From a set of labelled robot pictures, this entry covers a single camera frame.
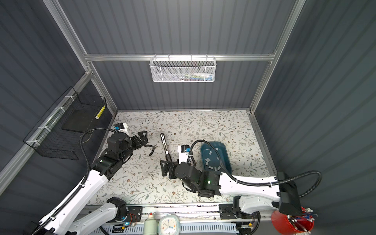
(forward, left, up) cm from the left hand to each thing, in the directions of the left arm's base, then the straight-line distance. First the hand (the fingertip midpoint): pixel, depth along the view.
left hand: (141, 134), depth 76 cm
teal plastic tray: (-5, -39, -23) cm, 45 cm away
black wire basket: (0, +37, +4) cm, 37 cm away
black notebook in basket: (+9, +33, +3) cm, 35 cm away
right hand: (-16, -15, -2) cm, 22 cm away
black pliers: (+7, -1, -24) cm, 25 cm away
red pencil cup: (-42, -65, -9) cm, 78 cm away
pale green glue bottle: (-38, -6, -18) cm, 42 cm away
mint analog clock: (-37, -14, -22) cm, 46 cm away
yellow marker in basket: (+15, +24, +3) cm, 29 cm away
